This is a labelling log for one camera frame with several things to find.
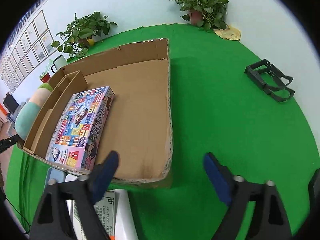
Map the large shallow cardboard box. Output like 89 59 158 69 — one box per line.
17 37 174 189

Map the white folding phone stand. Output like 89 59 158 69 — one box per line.
44 167 66 187

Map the black flat device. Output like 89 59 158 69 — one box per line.
308 168 320 223

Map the green tablecloth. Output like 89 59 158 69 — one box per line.
6 24 319 239

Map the framed certificates wall group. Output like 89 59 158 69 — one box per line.
1 10 57 93

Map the white handheld fan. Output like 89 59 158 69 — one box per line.
114 189 138 240

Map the potted green plant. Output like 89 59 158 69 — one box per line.
51 11 117 59
171 0 229 31

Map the left potted green plant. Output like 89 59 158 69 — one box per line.
51 11 117 59

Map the pastel plush toy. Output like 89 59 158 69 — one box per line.
15 83 53 141

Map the black plastic frame holder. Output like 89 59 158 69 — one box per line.
244 59 295 102

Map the white enamel mug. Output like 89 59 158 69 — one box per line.
51 55 68 73

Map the red paper cup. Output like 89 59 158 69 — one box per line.
40 72 50 83

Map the colourful board game box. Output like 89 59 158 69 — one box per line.
45 86 114 170

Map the right potted green plant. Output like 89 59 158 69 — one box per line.
171 0 229 31

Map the black monitor on floor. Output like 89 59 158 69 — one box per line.
3 92 19 114

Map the white green carton box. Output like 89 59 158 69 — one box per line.
66 191 116 239

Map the cardboard divider insert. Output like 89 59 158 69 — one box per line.
22 70 87 159

